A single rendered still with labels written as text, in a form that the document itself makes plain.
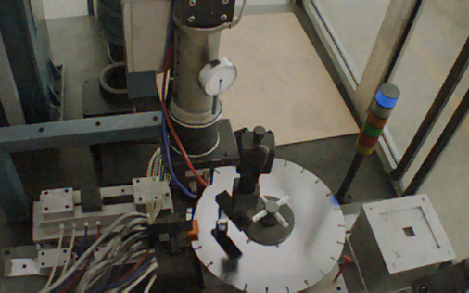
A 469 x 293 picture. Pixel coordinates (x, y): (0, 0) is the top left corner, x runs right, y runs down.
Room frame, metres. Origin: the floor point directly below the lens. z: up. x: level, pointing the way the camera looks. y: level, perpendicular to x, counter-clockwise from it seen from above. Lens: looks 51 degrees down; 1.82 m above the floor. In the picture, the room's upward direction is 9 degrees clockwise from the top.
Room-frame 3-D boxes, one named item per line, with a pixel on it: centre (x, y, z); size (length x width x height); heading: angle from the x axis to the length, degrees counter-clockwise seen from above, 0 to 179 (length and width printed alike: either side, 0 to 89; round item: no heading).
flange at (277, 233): (0.54, -0.09, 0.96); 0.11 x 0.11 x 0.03
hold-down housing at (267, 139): (0.49, -0.03, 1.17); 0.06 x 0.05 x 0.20; 101
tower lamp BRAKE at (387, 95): (0.76, -0.30, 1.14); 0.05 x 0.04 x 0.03; 20
